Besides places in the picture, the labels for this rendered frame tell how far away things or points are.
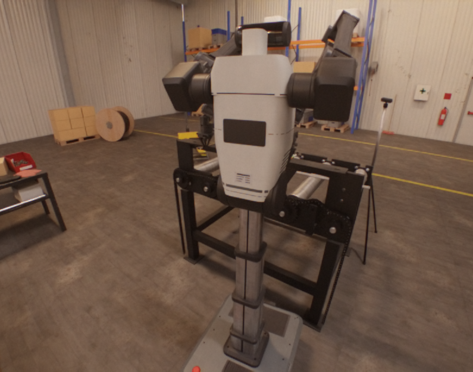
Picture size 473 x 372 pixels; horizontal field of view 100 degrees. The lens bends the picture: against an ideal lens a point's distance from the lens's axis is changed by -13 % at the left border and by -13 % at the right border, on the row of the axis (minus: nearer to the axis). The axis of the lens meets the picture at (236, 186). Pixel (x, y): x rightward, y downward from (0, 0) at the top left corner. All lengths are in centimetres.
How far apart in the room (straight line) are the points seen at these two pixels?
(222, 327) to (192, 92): 128
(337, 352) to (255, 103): 163
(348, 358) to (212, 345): 90
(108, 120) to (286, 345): 729
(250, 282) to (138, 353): 108
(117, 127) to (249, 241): 704
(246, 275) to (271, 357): 60
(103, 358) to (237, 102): 174
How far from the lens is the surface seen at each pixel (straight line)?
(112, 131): 781
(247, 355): 142
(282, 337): 153
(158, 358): 181
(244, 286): 104
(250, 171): 69
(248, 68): 65
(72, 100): 1119
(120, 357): 189
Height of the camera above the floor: 156
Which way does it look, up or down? 24 degrees down
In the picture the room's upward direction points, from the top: straight up
